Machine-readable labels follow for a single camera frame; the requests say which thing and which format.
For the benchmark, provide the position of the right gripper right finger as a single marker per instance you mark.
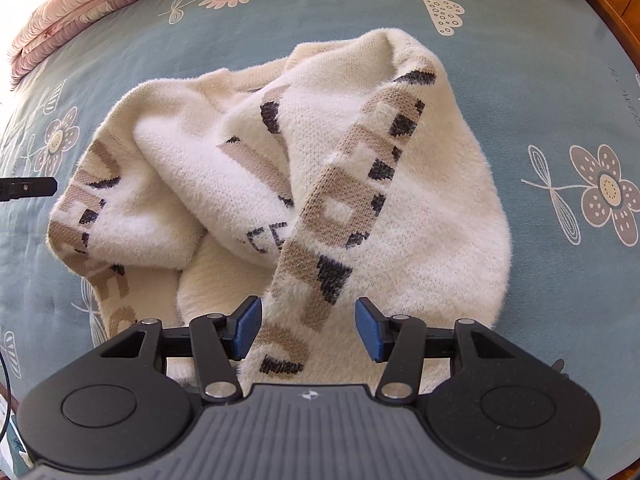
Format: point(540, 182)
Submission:
point(399, 343)

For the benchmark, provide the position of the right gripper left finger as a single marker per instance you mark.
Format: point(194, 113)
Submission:
point(218, 340)

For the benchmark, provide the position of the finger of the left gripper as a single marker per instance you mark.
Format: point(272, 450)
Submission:
point(17, 188)

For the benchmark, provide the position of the cream knit sweater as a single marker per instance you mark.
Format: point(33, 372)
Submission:
point(344, 170)

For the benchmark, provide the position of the blue floral bed sheet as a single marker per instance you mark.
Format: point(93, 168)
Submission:
point(532, 78)

